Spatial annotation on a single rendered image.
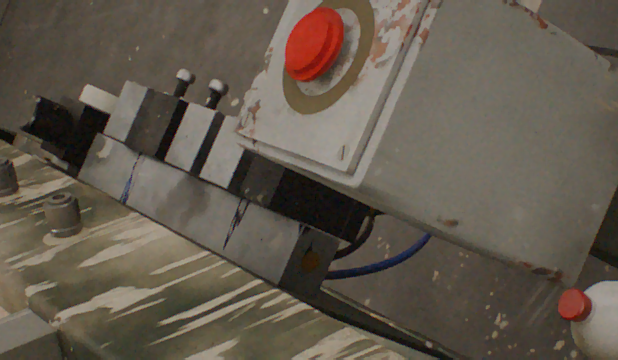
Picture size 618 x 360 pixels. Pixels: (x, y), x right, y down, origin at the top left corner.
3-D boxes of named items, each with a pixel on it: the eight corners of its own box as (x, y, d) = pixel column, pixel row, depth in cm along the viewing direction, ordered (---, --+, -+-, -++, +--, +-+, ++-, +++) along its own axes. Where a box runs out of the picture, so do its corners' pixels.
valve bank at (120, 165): (528, 199, 101) (303, 82, 88) (456, 366, 101) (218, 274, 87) (219, 97, 142) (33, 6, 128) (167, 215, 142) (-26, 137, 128)
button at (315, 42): (375, 25, 64) (344, 7, 63) (342, 99, 64) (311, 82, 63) (330, 16, 67) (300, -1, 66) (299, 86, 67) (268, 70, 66)
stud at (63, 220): (89, 232, 94) (81, 195, 92) (59, 244, 92) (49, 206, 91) (76, 224, 96) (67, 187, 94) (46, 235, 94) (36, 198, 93)
